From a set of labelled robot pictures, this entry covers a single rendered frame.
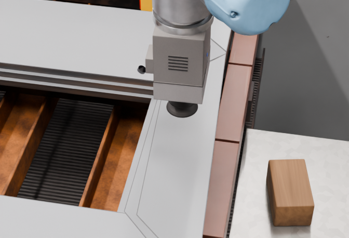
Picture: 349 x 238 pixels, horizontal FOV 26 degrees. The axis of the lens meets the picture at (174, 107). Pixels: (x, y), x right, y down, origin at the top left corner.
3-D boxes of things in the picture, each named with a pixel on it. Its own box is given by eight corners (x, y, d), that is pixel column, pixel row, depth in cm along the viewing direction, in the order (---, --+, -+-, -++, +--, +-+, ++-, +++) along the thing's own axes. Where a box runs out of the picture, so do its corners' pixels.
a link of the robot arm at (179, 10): (146, -6, 86) (158, -45, 92) (147, 26, 89) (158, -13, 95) (211, -1, 85) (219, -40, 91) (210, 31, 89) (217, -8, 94)
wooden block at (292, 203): (311, 226, 119) (315, 206, 116) (273, 227, 119) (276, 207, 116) (301, 178, 127) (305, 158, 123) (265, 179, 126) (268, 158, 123)
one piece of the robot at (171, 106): (170, 82, 103) (170, 93, 104) (165, 102, 100) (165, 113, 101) (198, 86, 102) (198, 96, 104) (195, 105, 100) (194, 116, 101)
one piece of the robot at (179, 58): (141, -34, 94) (144, 66, 105) (126, 8, 88) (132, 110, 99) (218, -27, 93) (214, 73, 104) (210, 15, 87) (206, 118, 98)
